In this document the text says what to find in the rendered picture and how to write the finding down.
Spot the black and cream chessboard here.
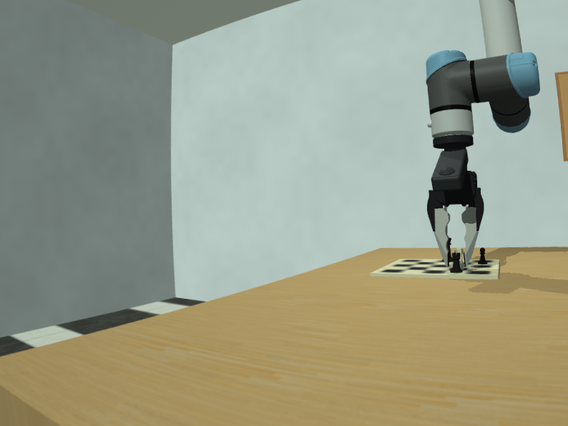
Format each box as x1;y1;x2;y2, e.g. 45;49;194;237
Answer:
371;259;499;279

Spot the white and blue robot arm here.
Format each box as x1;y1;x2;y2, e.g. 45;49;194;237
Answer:
426;0;540;192

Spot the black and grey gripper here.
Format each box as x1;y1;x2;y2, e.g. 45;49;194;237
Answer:
427;134;484;267

